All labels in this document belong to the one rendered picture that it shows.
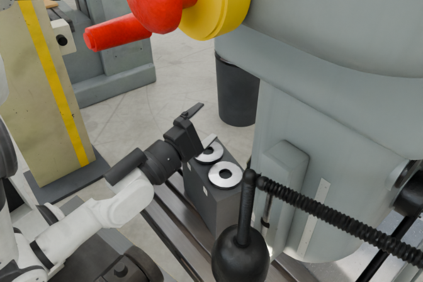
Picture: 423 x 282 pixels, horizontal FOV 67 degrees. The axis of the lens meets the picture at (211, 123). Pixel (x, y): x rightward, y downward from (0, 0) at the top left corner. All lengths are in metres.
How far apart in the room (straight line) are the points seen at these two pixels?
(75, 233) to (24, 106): 1.53
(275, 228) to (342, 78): 0.24
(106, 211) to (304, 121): 0.47
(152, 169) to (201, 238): 0.33
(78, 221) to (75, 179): 1.81
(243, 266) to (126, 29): 0.28
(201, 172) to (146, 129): 1.97
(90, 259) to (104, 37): 1.27
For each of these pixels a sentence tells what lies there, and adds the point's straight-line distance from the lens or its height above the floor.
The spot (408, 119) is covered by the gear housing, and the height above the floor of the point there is 1.67.
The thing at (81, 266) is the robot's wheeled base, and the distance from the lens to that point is 1.48.
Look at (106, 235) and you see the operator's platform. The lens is 1.72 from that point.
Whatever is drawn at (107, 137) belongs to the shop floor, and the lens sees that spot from 2.82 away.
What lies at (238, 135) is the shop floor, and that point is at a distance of 2.71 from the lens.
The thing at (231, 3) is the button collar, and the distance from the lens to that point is 0.16.
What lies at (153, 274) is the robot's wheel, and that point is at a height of 0.56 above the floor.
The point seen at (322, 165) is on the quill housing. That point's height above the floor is 1.55.
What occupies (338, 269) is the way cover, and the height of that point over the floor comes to 0.91.
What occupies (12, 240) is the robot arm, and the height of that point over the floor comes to 1.33.
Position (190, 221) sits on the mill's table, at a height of 0.96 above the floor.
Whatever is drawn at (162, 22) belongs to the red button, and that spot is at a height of 1.75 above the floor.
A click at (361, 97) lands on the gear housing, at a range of 0.27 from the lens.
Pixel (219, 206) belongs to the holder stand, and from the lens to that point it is 0.84.
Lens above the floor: 1.81
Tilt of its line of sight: 40 degrees down
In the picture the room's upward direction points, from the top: straight up
